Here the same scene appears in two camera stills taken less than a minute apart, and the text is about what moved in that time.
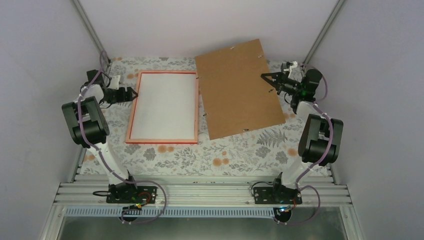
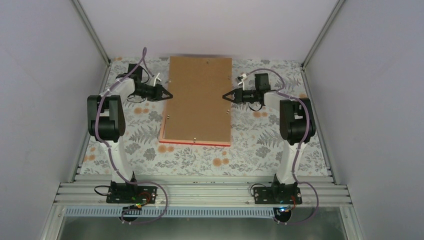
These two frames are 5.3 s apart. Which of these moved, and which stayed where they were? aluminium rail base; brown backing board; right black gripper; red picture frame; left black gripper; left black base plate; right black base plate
Moved: left black gripper; right black gripper; brown backing board; red picture frame
Stayed: aluminium rail base; left black base plate; right black base plate
